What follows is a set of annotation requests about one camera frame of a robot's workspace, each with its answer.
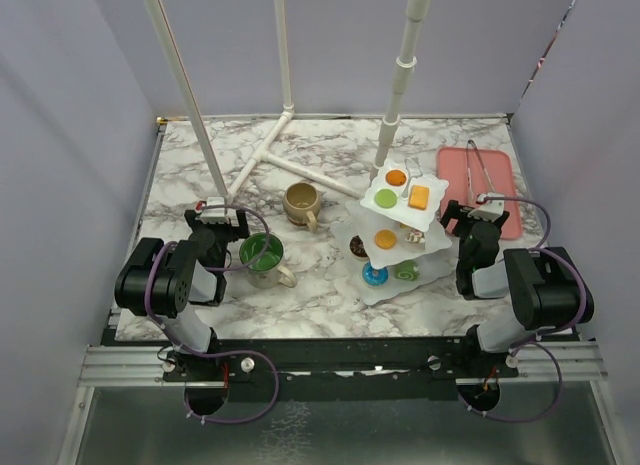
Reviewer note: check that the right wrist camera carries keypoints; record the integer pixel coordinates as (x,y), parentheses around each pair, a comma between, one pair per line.
(489,207)

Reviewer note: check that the yellow round biscuit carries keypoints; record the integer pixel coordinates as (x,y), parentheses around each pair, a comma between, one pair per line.
(385,239)

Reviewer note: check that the white pvc frame left pole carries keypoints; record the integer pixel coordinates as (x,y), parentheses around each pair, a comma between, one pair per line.
(159,18)

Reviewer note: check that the blue frosted donut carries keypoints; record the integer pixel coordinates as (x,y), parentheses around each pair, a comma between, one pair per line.
(373,277)

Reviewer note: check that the beige ceramic cup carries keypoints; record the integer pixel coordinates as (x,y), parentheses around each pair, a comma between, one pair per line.
(302,205)

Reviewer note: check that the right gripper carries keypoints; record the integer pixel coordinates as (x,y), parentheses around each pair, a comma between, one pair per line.
(460,212)

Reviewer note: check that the green round pastry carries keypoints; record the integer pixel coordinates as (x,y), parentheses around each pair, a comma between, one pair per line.
(385,198)

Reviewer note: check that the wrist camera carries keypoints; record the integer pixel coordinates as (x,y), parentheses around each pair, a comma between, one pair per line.
(489,207)
(213,210)

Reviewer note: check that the chocolate swiss roll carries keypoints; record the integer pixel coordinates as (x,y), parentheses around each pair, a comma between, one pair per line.
(415,238)

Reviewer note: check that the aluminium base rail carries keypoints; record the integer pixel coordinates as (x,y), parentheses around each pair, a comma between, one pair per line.
(140,366)

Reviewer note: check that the orange cookie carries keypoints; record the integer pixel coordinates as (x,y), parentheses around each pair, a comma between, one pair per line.
(396,177)

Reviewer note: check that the white tiered serving stand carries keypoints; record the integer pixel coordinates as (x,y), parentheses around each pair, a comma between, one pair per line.
(365,218)

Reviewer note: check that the pink serving tray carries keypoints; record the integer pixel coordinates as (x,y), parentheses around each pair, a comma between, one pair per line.
(451,166)

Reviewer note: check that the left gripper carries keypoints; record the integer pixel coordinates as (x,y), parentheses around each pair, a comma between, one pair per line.
(235,231)

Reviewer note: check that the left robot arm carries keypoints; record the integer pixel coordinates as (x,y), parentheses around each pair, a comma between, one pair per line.
(164,282)

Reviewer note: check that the white pvc frame middle pole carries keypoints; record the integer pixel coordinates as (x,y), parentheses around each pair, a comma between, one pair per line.
(261,153)

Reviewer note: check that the white pvc frame right pole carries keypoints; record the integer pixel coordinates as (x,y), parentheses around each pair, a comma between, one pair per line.
(405,63)

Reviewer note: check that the green ceramic mug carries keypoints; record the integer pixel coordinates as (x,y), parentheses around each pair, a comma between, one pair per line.
(265,253)

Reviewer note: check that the white pvc frame pole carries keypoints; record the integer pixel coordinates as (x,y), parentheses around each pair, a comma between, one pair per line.
(261,153)
(405,63)
(159,18)

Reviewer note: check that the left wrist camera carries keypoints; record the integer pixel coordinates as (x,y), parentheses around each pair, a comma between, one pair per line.
(213,210)

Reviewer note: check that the chocolate donut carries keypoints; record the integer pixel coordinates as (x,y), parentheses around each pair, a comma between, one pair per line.
(357,249)

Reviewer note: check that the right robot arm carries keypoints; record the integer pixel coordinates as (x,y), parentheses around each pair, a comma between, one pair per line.
(547,293)

